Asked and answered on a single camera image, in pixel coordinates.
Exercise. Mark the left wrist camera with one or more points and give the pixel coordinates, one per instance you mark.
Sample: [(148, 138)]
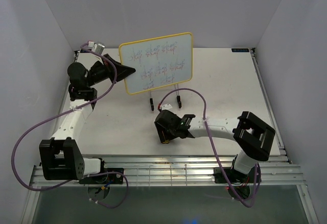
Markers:
[(96, 47)]

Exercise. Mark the right blue table label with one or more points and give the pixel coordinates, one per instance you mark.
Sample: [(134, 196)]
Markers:
[(240, 50)]

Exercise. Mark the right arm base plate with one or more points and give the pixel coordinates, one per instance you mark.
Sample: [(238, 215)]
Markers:
[(234, 177)]

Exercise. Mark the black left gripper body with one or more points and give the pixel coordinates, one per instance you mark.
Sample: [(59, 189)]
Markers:
[(101, 73)]

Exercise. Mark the aluminium table frame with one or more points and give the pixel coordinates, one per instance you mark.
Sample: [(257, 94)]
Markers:
[(174, 183)]

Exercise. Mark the yellow framed whiteboard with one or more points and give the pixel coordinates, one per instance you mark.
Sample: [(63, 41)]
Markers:
[(158, 62)]

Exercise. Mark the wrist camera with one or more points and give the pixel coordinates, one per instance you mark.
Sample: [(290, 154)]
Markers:
[(96, 47), (165, 107)]

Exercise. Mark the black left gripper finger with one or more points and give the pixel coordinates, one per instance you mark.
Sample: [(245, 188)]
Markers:
[(107, 59), (120, 72)]

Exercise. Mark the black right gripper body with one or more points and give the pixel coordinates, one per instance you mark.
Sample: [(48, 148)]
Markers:
[(171, 132)]

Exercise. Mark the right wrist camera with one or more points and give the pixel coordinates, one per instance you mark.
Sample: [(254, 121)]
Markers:
[(165, 107)]

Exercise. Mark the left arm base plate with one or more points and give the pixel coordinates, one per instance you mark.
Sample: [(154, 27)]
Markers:
[(105, 179)]

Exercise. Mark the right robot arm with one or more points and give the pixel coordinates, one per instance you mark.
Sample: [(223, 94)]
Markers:
[(254, 136)]

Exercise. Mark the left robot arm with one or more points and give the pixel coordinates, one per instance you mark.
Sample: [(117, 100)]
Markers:
[(60, 156)]

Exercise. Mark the wire whiteboard stand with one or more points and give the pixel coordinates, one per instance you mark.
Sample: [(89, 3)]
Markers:
[(155, 96)]

